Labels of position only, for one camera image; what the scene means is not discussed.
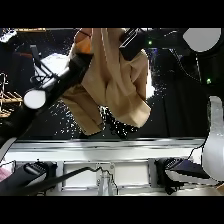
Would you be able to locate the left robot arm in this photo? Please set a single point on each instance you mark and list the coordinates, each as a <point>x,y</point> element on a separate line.
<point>50,90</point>

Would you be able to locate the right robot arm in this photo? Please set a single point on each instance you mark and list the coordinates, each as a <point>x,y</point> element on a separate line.
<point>213,140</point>

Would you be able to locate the beige sweatshirt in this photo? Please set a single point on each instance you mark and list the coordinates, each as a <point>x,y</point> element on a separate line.
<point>116,86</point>

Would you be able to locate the silver frame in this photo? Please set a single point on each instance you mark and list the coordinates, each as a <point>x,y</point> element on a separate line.
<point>133,151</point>

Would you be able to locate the orange garment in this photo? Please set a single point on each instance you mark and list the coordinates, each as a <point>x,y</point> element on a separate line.
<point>83,41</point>

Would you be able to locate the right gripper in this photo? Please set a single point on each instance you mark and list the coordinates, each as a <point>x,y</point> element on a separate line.
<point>132,44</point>

